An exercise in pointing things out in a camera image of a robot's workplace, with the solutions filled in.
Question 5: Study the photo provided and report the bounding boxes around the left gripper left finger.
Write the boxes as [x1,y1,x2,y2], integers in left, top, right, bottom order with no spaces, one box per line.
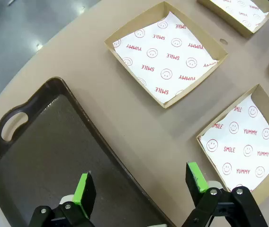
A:
[27,170,97,227]

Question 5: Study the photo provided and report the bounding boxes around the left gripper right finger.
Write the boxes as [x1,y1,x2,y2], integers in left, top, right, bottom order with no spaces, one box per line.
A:
[181,161,269,227]

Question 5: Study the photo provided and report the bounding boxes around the white smiley print paper liner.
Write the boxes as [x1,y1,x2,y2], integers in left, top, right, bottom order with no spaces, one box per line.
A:
[210,0,269,28]
[198,96,269,192]
[112,11,220,105]

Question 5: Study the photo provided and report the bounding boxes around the brown cardboard box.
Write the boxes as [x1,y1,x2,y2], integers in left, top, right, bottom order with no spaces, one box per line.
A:
[197,0,269,38]
[196,83,269,206]
[104,0,228,109]

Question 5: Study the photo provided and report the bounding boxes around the dark brown serving tray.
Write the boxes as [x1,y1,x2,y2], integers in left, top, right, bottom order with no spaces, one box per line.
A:
[0,76,176,227]

